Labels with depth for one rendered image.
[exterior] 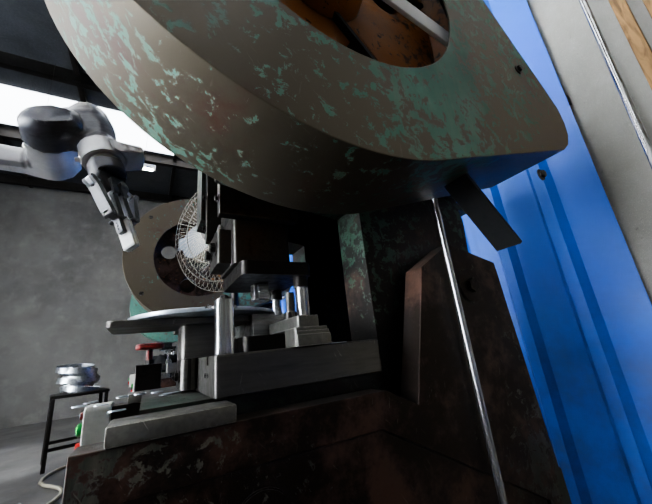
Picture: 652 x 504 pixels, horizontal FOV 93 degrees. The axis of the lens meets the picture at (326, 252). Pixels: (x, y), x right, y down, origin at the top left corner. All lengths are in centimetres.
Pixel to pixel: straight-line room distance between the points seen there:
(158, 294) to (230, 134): 172
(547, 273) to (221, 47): 136
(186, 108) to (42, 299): 729
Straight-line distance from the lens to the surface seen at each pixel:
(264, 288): 74
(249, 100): 37
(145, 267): 211
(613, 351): 144
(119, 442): 45
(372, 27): 75
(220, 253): 71
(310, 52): 45
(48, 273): 773
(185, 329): 67
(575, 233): 147
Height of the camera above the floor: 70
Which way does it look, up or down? 17 degrees up
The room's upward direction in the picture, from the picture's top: 6 degrees counter-clockwise
